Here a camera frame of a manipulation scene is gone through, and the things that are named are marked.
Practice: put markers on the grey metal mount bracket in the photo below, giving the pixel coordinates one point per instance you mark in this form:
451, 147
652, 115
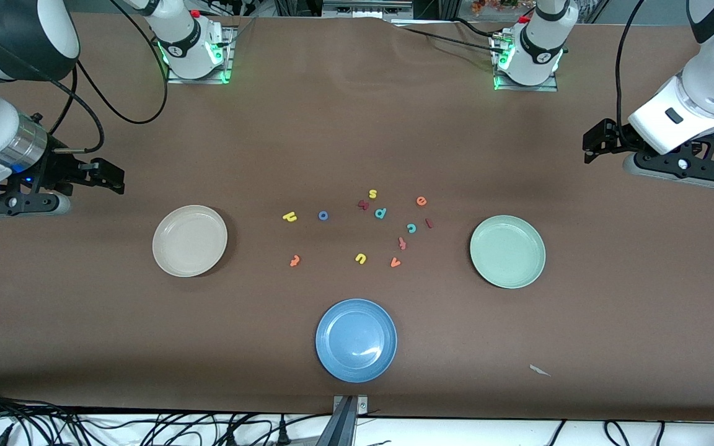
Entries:
362, 406

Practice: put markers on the teal foam letter p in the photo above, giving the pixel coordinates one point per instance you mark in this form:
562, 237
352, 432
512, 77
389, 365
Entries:
380, 214

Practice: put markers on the grey power strip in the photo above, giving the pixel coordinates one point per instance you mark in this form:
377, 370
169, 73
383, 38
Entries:
363, 9

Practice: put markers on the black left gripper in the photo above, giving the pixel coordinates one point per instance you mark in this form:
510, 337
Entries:
616, 140

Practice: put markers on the black power plug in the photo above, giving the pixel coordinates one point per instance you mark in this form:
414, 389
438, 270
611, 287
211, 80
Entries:
231, 437
282, 433

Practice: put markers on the dark metal pole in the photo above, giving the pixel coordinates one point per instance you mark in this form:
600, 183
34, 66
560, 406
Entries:
339, 430

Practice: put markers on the orange flowers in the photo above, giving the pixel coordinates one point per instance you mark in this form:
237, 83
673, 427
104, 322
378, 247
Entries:
493, 5

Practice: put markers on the beige brown plate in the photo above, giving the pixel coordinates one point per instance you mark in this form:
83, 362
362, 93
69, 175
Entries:
177, 248

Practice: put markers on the yellow foam letter h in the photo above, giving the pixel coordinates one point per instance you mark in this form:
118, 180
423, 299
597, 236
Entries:
291, 218

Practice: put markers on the pale green plate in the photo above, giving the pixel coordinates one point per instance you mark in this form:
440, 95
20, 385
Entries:
509, 254

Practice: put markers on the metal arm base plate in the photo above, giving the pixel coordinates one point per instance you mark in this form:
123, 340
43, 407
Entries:
202, 81
530, 88

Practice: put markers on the white paper scrap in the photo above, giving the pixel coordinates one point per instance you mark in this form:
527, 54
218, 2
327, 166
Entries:
538, 370

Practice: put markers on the brown table cover sheet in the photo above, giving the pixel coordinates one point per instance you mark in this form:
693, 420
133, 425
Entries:
357, 124

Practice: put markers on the orange foam letter t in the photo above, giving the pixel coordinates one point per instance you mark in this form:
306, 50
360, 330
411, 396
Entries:
295, 261

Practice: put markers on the blue plate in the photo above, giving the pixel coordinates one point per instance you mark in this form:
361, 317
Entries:
357, 341

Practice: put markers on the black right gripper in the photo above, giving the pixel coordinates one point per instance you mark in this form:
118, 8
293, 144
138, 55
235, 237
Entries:
58, 166

